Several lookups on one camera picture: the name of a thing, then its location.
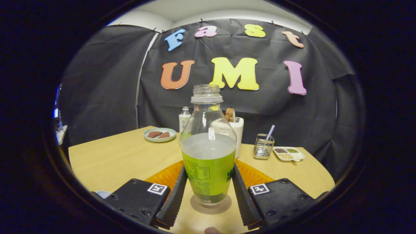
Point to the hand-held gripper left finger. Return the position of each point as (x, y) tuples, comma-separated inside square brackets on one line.
[(175, 201)]

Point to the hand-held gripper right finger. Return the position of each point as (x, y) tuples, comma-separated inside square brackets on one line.
[(242, 201)]

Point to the round brown coaster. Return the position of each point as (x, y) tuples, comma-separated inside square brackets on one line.
[(198, 209)]

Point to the clear juice bottle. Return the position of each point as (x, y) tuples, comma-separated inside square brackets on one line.
[(208, 175)]

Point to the small capped green-label bottle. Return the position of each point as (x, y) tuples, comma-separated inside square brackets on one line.
[(184, 122)]

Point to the pale green plate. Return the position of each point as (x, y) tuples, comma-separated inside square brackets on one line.
[(159, 140)]

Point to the cream toaster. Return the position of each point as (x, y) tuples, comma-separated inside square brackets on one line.
[(239, 136)]

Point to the brown meat slice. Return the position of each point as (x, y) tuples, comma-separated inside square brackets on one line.
[(154, 134), (165, 135)]

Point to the wooden table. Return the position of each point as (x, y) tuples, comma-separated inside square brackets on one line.
[(123, 156)]

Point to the white divided spice dish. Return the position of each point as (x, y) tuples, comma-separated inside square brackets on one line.
[(297, 156)]

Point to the pale drinking straw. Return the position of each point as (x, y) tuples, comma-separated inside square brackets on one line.
[(270, 131)]

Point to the brown bread slice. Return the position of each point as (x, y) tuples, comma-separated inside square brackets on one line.
[(230, 114)]

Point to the black backdrop cloth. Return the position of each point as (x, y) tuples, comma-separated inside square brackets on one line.
[(107, 81)]

